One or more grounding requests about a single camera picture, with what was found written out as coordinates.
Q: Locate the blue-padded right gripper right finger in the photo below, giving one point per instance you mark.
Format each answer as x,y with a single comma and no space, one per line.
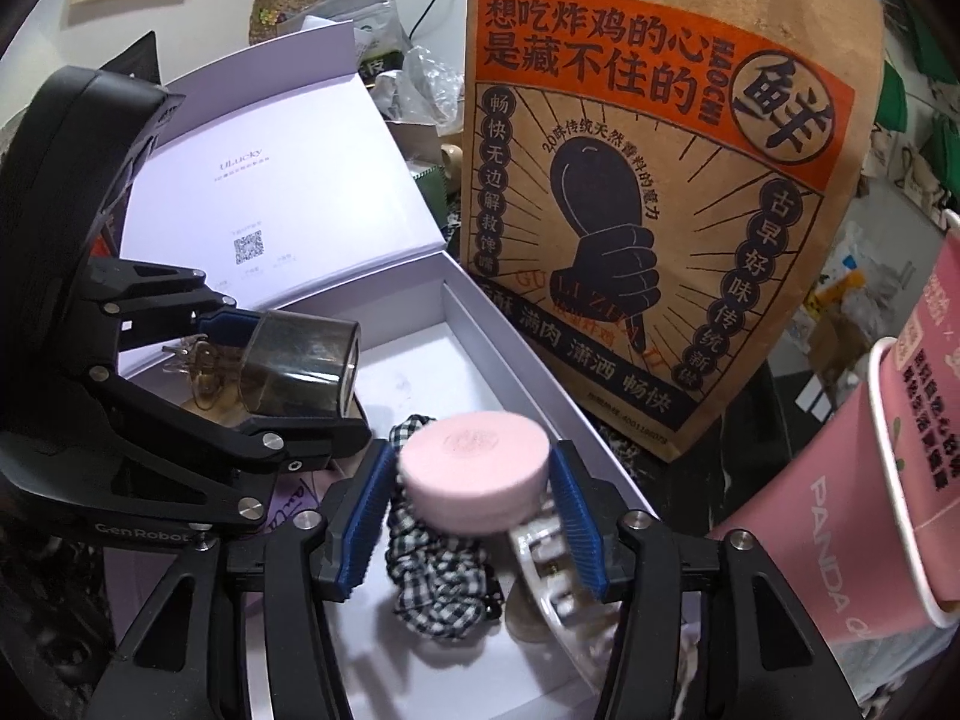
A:
760,653

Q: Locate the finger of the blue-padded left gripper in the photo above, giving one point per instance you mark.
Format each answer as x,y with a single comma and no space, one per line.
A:
229,327

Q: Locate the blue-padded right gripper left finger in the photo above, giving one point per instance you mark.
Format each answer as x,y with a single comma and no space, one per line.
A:
184,655

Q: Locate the gold bear hair claw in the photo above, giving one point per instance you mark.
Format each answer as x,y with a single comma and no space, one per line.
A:
213,369

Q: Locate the dark smoky square container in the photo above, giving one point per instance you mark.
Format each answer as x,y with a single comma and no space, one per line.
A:
298,365

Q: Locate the pearl white hair claw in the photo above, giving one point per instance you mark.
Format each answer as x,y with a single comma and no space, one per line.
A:
548,604

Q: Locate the purple signed card box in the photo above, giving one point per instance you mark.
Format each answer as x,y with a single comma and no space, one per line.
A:
296,492

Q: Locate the black white gingham scrunchie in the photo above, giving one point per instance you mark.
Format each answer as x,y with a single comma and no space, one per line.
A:
446,587

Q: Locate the pink round compact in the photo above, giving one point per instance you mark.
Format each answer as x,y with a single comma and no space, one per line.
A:
476,474

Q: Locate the lower pink panda cup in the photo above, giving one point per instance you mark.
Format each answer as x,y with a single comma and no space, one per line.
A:
828,522

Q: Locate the upper pink paper cup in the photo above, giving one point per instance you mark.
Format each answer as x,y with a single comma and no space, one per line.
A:
916,394

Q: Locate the brown fried chicken paper bag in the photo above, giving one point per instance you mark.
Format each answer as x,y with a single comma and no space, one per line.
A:
652,186

